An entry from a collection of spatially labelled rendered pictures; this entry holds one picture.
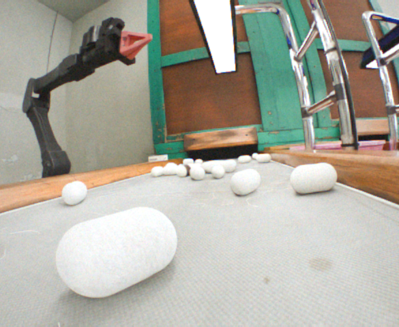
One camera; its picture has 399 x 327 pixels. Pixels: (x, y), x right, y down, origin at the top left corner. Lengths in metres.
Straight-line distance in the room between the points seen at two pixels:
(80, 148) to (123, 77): 1.00
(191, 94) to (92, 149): 1.64
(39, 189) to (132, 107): 1.74
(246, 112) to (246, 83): 0.13
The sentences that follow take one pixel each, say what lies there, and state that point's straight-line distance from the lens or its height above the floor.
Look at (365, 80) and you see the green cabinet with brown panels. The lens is 1.09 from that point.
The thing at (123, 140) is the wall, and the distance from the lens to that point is 1.97.
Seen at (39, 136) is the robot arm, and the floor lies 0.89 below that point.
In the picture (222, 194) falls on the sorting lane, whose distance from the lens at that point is 0.16.
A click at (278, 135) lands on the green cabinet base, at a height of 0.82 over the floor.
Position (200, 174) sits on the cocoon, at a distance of 0.25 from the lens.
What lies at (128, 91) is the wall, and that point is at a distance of 2.03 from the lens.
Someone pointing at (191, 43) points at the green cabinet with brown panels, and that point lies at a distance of 0.97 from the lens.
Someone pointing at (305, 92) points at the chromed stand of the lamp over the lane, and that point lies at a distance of 0.42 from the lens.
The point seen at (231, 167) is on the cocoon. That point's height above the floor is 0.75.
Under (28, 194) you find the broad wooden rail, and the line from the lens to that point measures 0.25.
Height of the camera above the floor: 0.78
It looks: 3 degrees down
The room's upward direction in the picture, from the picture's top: 6 degrees counter-clockwise
